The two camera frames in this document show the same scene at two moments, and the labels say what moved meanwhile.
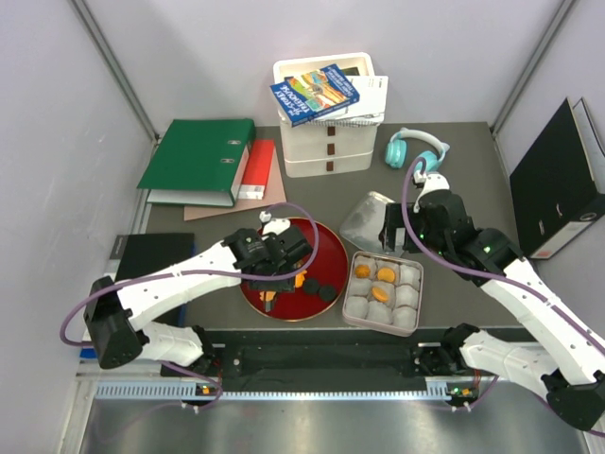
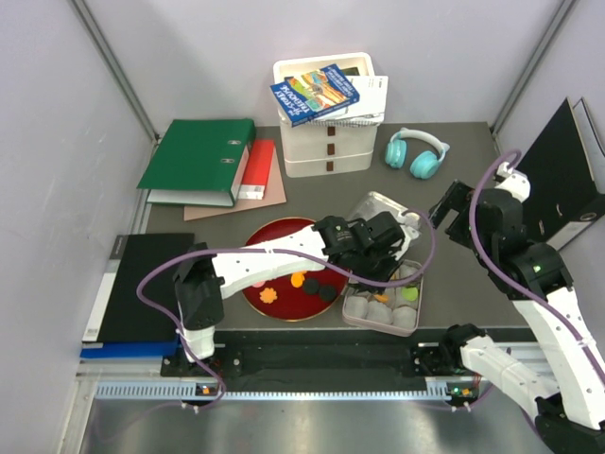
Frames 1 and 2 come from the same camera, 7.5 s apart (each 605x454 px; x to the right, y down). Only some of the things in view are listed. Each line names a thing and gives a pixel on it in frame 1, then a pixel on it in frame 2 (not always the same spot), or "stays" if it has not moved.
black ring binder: (558, 187) stays
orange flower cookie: (269, 295) stays
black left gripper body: (283, 268) → (376, 266)
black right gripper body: (431, 239) → (457, 199)
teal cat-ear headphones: (396, 149) stays
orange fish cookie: (300, 279) stays
